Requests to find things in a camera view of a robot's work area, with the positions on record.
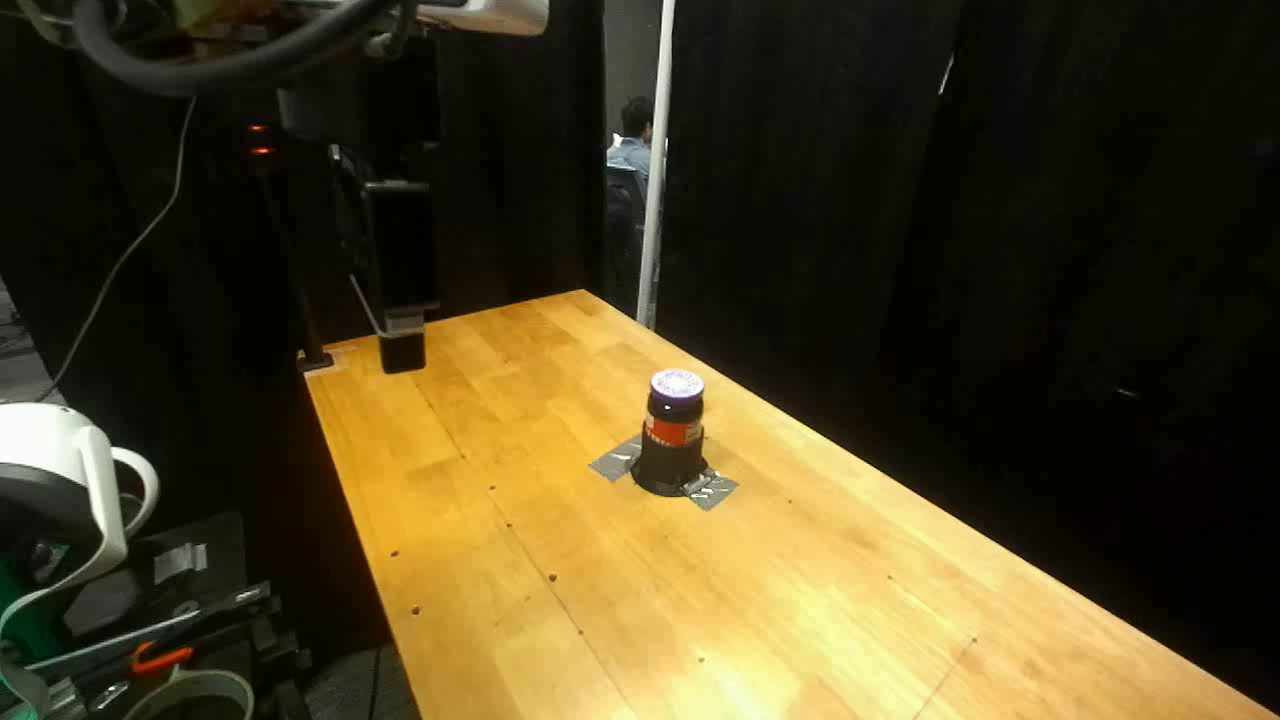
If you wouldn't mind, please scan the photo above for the grey equipment clutter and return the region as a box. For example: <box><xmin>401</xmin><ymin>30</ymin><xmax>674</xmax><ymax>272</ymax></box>
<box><xmin>0</xmin><ymin>510</ymin><xmax>313</xmax><ymax>720</ymax></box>

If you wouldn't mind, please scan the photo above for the thin white cable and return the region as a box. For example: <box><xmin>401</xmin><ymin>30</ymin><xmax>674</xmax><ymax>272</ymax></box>
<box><xmin>37</xmin><ymin>92</ymin><xmax>201</xmax><ymax>405</ymax></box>

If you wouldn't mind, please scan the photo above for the grey duct tape piece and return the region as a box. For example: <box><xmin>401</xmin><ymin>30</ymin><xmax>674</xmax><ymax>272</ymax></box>
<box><xmin>679</xmin><ymin>465</ymin><xmax>741</xmax><ymax>517</ymax></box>
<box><xmin>586</xmin><ymin>431</ymin><xmax>649</xmax><ymax>483</ymax></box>

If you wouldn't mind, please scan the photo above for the white rounded device with handle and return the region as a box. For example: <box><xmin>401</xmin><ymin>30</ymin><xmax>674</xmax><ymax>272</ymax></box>
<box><xmin>0</xmin><ymin>398</ymin><xmax>163</xmax><ymax>590</ymax></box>

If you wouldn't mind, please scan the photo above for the black corrugated hose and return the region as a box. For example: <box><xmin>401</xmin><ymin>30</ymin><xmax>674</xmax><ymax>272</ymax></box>
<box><xmin>67</xmin><ymin>0</ymin><xmax>402</xmax><ymax>99</ymax></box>

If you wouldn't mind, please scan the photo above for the seated person in background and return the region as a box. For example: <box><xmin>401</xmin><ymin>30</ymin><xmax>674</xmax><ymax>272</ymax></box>
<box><xmin>604</xmin><ymin>92</ymin><xmax>660</xmax><ymax>185</ymax></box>

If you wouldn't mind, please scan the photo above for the white vertical pole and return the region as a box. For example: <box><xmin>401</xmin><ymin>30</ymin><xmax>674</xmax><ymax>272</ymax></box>
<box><xmin>631</xmin><ymin>0</ymin><xmax>679</xmax><ymax>330</ymax></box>

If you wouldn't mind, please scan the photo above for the small black block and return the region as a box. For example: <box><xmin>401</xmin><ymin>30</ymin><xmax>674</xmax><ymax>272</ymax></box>
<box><xmin>375</xmin><ymin>326</ymin><xmax>430</xmax><ymax>374</ymax></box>

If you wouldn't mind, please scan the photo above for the orange clip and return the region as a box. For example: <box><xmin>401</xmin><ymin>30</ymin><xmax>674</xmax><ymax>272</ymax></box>
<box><xmin>128</xmin><ymin>639</ymin><xmax>201</xmax><ymax>678</ymax></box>

